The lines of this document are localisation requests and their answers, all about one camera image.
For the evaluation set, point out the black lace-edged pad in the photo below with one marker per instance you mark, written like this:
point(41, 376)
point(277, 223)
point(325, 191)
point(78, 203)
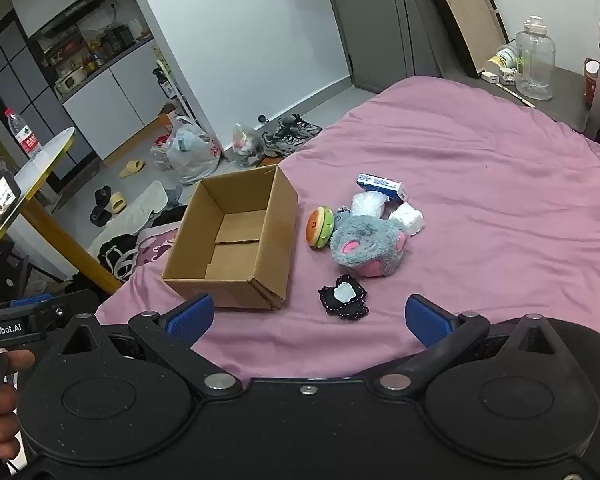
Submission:
point(330, 300)

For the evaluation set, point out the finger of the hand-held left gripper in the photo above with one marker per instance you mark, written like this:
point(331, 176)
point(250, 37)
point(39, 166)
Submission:
point(30, 301)

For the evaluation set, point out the large clear water jug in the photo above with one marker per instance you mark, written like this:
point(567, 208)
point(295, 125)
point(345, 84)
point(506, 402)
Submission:
point(535, 65)

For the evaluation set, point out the yellow slipper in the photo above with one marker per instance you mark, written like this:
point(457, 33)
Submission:
point(131, 169)
point(117, 203)

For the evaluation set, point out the grey wardrobe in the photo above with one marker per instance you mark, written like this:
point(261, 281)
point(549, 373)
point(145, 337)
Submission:
point(375, 20)

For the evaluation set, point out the grey sneaker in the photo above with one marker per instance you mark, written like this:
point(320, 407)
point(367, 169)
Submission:
point(300, 127)
point(280, 145)

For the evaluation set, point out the dark grey panelled cabinet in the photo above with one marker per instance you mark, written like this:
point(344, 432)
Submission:
point(10, 75)

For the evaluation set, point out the small clear plastic bag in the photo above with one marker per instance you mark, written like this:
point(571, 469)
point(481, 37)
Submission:
point(245, 142)

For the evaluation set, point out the white plastic shopping bag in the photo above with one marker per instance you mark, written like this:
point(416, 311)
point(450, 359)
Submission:
point(192, 152)

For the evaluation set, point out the white towel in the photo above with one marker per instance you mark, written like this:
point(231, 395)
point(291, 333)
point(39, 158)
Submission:
point(140, 205)

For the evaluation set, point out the round white gold-edged table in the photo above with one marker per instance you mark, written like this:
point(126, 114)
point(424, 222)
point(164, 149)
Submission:
point(45, 160)

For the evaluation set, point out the grey pink plush toy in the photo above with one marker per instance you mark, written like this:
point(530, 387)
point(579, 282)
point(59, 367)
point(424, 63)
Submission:
point(365, 240)

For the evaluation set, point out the pink printed mat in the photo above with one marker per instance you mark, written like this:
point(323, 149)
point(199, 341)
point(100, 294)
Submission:
point(155, 245)

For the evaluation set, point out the pink bed sheet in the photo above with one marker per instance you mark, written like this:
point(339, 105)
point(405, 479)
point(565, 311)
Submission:
point(480, 185)

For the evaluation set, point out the brown cardboard box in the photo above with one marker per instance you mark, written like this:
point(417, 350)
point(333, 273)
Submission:
point(275, 240)

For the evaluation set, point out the person's left hand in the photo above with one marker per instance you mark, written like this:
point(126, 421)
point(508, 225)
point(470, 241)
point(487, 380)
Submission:
point(0, 410)

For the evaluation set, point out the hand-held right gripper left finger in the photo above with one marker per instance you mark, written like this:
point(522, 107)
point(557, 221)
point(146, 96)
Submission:
point(190, 317)

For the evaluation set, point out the burger plush toy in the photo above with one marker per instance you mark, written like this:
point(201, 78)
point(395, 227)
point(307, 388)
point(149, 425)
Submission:
point(317, 227)

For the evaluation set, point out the red-label water bottle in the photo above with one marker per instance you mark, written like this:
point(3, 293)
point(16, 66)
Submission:
point(26, 140)

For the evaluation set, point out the white yellow-label jar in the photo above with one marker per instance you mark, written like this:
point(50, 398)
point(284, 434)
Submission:
point(502, 57)

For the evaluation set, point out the white lower kitchen cabinet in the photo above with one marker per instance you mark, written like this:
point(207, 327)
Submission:
point(115, 105)

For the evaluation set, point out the blue tissue pack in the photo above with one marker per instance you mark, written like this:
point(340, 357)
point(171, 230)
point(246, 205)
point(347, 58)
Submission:
point(380, 185)

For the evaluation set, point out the brown wooden board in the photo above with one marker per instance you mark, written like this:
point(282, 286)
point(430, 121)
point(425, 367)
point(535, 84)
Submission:
point(465, 10)

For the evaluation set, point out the white plastic packet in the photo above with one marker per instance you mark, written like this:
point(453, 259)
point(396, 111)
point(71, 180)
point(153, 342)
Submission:
point(407, 220)

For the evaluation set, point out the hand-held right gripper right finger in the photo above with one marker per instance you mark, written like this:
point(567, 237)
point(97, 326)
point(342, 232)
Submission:
point(427, 322)

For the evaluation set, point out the black slipper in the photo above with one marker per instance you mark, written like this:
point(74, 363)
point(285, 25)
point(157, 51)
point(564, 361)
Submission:
point(102, 195)
point(100, 215)

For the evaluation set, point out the white charger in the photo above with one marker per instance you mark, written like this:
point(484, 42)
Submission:
point(490, 78)

